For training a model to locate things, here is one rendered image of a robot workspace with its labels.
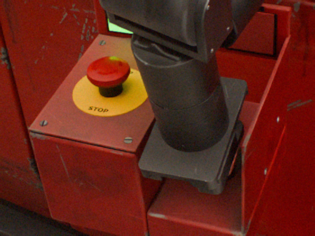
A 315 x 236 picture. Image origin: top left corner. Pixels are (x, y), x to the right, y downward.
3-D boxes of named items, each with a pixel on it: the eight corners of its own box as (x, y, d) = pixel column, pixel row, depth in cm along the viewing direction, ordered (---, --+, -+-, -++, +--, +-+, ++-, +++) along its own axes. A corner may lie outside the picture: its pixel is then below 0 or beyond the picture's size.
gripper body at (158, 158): (251, 94, 62) (241, 35, 56) (217, 194, 57) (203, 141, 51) (180, 83, 64) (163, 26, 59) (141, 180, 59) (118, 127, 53)
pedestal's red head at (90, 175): (50, 219, 71) (12, 76, 60) (113, 118, 83) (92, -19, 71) (244, 267, 65) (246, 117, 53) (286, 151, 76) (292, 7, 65)
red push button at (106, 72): (83, 105, 66) (77, 75, 64) (101, 80, 69) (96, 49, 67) (123, 113, 65) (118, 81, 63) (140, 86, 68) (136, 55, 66)
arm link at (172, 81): (111, 42, 50) (180, 67, 48) (164, -20, 53) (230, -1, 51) (134, 103, 56) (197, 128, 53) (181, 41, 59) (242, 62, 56)
